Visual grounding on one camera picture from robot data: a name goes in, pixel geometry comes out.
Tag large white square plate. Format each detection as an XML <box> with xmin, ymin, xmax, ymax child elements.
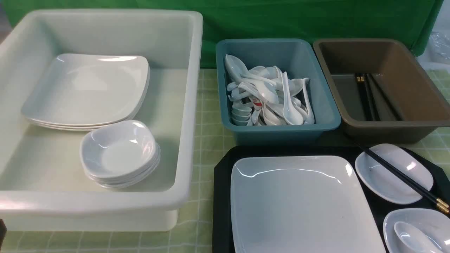
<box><xmin>230</xmin><ymin>155</ymin><xmax>385</xmax><ymax>253</ymax></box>

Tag small white dish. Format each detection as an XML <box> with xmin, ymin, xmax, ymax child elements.
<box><xmin>355</xmin><ymin>143</ymin><xmax>434</xmax><ymax>205</ymax></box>

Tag black chopstick gold tip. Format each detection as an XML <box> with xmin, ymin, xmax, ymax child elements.
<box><xmin>354</xmin><ymin>141</ymin><xmax>450</xmax><ymax>208</ymax></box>

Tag white bowl with spoon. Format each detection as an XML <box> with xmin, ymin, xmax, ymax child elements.
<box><xmin>383</xmin><ymin>208</ymin><xmax>450</xmax><ymax>253</ymax></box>

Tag white ceramic spoon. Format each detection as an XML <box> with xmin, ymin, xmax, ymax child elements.
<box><xmin>394</xmin><ymin>221</ymin><xmax>442</xmax><ymax>253</ymax></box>

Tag pile of white spoons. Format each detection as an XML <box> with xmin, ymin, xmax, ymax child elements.
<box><xmin>224</xmin><ymin>54</ymin><xmax>315</xmax><ymax>125</ymax></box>

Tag teal plastic bin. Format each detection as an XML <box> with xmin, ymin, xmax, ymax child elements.
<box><xmin>216</xmin><ymin>38</ymin><xmax>342</xmax><ymax>145</ymax></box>

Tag green checkered tablecloth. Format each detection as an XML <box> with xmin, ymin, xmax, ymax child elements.
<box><xmin>0</xmin><ymin>68</ymin><xmax>450</xmax><ymax>253</ymax></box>

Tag stack of small white bowls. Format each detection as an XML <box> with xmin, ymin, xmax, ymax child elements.
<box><xmin>79</xmin><ymin>120</ymin><xmax>161</xmax><ymax>189</ymax></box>

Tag large white plastic tub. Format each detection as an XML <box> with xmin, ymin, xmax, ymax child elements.
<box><xmin>0</xmin><ymin>9</ymin><xmax>203</xmax><ymax>232</ymax></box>

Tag black chopsticks in bin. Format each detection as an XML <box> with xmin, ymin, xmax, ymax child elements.
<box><xmin>354</xmin><ymin>73</ymin><xmax>403</xmax><ymax>121</ymax></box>

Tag stack of white square plates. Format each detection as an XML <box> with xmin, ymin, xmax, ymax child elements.
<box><xmin>21</xmin><ymin>53</ymin><xmax>150</xmax><ymax>128</ymax></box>

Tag brown plastic bin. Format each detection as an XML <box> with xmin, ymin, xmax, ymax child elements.
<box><xmin>313</xmin><ymin>38</ymin><xmax>449</xmax><ymax>144</ymax></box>

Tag green backdrop cloth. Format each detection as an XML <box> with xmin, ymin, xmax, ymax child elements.
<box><xmin>1</xmin><ymin>0</ymin><xmax>443</xmax><ymax>68</ymax></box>

